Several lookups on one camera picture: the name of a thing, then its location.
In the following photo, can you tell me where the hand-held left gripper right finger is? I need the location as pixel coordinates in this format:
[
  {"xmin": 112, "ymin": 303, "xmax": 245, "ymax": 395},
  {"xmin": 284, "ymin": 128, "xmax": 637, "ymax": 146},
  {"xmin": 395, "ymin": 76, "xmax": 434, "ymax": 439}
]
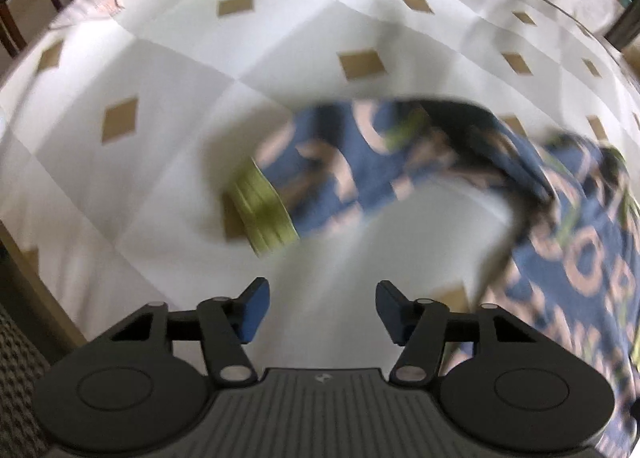
[{"xmin": 375, "ymin": 280, "xmax": 538, "ymax": 385}]

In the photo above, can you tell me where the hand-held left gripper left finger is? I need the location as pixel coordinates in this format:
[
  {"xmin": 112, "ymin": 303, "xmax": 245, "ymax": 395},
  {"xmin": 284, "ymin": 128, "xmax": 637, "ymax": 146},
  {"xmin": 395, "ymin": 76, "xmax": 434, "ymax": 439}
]
[{"xmin": 107, "ymin": 278, "xmax": 271, "ymax": 386}]

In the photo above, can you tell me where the blue letter-print shirt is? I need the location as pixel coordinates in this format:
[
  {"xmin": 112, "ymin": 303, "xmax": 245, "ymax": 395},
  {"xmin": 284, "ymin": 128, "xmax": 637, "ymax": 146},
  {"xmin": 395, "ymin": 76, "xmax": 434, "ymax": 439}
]
[{"xmin": 220, "ymin": 95, "xmax": 640, "ymax": 458}]

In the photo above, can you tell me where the pink striped cloth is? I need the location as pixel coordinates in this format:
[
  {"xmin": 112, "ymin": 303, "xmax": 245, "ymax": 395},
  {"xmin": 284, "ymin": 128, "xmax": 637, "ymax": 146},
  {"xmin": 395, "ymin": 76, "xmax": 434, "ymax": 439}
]
[{"xmin": 50, "ymin": 0, "xmax": 122, "ymax": 30}]

